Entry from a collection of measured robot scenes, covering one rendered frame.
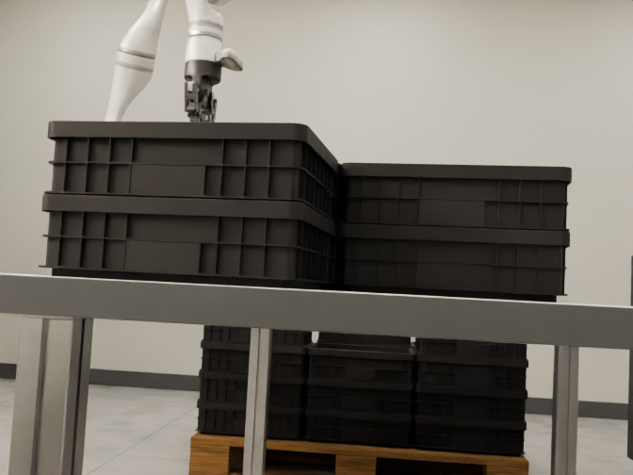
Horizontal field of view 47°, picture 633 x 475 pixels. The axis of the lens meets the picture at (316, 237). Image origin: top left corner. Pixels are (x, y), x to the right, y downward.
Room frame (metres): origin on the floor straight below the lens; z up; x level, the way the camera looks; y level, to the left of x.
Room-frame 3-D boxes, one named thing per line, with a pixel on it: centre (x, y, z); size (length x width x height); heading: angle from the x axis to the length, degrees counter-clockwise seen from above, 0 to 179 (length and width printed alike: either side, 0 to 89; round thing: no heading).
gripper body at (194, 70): (1.45, 0.25, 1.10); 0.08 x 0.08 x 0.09
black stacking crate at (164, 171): (1.17, 0.19, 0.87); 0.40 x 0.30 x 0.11; 79
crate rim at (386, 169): (1.39, -0.26, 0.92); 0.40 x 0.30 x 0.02; 79
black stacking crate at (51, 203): (1.17, 0.19, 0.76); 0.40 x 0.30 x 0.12; 79
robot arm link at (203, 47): (1.45, 0.23, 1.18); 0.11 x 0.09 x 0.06; 80
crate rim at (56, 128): (1.17, 0.19, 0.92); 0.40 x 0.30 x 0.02; 79
